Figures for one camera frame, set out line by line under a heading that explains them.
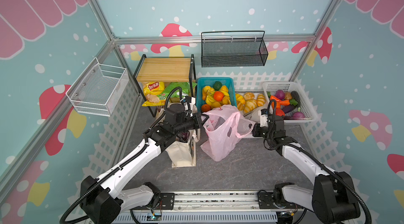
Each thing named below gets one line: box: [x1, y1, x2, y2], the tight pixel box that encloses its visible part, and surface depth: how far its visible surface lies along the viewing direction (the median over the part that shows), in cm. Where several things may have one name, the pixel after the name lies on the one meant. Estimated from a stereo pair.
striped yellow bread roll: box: [235, 93, 246, 105], surface depth 114 cm
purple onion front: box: [292, 111, 306, 120], surface depth 102 cm
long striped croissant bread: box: [243, 99, 258, 115], surface depth 111 cm
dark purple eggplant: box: [280, 104, 298, 114], surface depth 108 cm
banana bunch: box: [202, 85, 231, 109], surface depth 111 cm
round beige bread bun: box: [243, 92, 255, 101], surface depth 115 cm
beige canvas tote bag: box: [165, 128, 201, 168], surface depth 78 cm
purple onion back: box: [274, 89, 286, 100], surface depth 115 cm
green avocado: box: [213, 80, 222, 91], surface depth 117 cm
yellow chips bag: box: [141, 81, 166, 107], surface depth 91 cm
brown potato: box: [284, 91, 292, 100], surface depth 114 cm
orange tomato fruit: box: [213, 90, 225, 102], surface depth 109 cm
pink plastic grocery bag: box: [200, 104, 256, 162], surface depth 73 cm
